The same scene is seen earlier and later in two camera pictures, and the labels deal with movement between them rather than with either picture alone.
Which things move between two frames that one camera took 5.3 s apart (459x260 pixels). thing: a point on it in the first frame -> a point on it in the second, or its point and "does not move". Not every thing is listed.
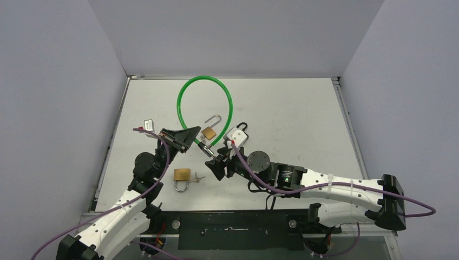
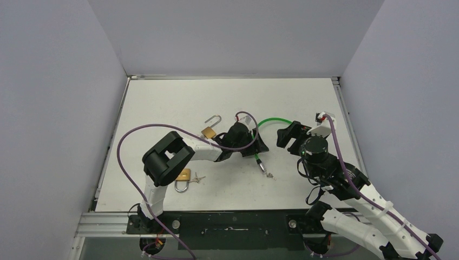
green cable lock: [208, 150] -> [261, 167]
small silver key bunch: [197, 179] does not move
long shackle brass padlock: [209, 132] does not move
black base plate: [239, 229] does not move
